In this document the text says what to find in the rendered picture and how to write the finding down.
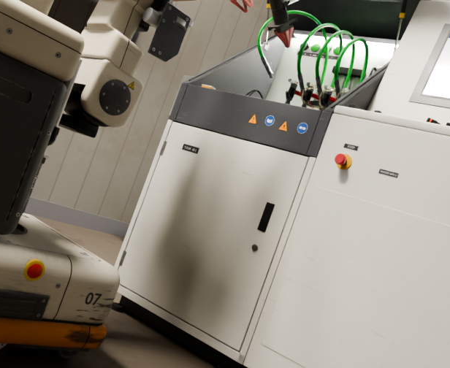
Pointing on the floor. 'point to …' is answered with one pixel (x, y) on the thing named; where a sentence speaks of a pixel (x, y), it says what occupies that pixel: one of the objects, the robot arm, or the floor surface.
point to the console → (380, 235)
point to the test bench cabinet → (156, 313)
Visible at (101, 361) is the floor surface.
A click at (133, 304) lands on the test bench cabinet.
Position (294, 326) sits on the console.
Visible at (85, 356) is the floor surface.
